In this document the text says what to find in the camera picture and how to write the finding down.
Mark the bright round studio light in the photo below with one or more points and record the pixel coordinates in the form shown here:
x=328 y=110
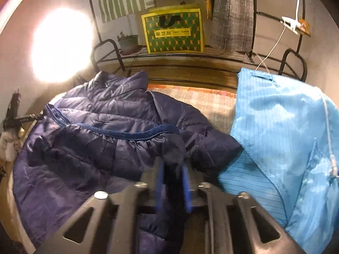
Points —
x=61 y=45

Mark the navy puffer jacket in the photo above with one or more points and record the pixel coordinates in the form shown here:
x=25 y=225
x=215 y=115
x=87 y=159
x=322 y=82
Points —
x=106 y=150

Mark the black tripod stand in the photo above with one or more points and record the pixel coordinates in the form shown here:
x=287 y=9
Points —
x=13 y=111

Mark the black metal clothes rack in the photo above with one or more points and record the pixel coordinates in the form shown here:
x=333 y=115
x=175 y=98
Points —
x=185 y=55

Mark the grey plaid hanging coat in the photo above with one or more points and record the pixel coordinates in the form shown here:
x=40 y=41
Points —
x=230 y=18

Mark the yellow green patterned bag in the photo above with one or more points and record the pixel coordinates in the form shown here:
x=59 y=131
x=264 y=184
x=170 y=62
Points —
x=172 y=37

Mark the light blue jacket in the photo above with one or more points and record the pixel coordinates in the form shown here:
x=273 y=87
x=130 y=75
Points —
x=278 y=127

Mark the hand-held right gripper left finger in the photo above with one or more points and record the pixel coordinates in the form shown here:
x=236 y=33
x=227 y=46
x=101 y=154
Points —
x=159 y=185

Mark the small potted plant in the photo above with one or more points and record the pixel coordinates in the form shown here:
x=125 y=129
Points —
x=128 y=45

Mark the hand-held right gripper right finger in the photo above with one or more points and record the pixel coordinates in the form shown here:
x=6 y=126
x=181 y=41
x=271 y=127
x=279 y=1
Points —
x=187 y=190

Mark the brown teddy bear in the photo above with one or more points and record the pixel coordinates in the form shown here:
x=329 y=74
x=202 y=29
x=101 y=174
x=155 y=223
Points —
x=304 y=25

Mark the black metal bed rail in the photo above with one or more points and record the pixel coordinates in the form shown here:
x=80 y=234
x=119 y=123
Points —
x=292 y=50
x=106 y=41

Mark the white clip lamp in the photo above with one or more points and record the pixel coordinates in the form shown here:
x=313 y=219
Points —
x=291 y=23

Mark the green striped wall hanging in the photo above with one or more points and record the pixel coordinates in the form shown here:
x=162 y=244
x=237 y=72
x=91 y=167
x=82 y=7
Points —
x=114 y=0

